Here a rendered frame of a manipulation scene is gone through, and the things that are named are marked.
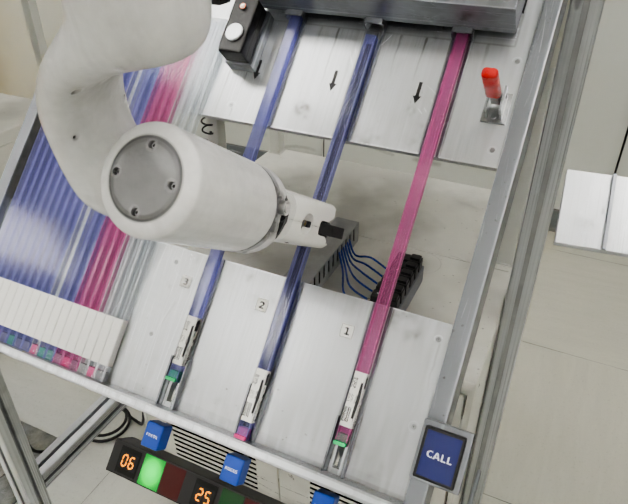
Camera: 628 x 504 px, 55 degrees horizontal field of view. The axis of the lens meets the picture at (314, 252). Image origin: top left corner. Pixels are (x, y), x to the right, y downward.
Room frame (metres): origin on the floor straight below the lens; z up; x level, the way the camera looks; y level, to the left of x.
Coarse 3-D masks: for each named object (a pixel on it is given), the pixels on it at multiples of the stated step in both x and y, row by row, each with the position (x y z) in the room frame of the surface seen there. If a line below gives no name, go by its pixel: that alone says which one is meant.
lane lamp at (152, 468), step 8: (152, 456) 0.47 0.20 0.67; (144, 464) 0.47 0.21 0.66; (152, 464) 0.47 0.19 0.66; (160, 464) 0.47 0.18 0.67; (144, 472) 0.46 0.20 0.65; (152, 472) 0.46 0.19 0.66; (160, 472) 0.46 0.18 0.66; (144, 480) 0.46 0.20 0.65; (152, 480) 0.45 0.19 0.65; (152, 488) 0.45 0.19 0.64
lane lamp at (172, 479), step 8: (168, 464) 0.46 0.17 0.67; (168, 472) 0.46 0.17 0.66; (176, 472) 0.45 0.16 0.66; (184, 472) 0.45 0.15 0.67; (168, 480) 0.45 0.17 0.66; (176, 480) 0.45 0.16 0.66; (160, 488) 0.45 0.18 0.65; (168, 488) 0.44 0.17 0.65; (176, 488) 0.44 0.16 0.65; (168, 496) 0.44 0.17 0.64; (176, 496) 0.43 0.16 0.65
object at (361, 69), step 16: (368, 48) 0.76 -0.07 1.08; (368, 64) 0.75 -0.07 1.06; (352, 80) 0.73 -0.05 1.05; (352, 96) 0.71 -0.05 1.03; (352, 112) 0.70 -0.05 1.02; (336, 128) 0.69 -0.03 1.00; (336, 144) 0.67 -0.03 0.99; (336, 160) 0.66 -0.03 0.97; (320, 176) 0.65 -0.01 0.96; (320, 192) 0.64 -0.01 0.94; (304, 256) 0.58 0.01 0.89; (288, 272) 0.57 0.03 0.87; (288, 288) 0.56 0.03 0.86; (288, 304) 0.55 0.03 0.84; (272, 336) 0.52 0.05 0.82; (272, 352) 0.51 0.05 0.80; (240, 432) 0.45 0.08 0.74
